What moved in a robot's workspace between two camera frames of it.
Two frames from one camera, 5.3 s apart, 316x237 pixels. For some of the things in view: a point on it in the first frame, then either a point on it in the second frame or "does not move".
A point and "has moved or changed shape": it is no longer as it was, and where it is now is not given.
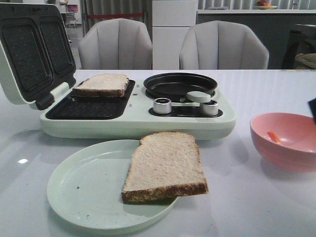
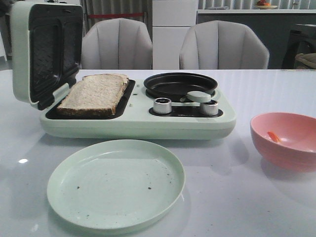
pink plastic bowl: x=287 y=141 does not move
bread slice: x=102 y=85 does not move
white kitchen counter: x=209 y=11 does not move
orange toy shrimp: x=273 y=137 does not move
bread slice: x=165 y=165 to x=96 y=94
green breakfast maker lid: x=36 y=54 has moved or changed shape
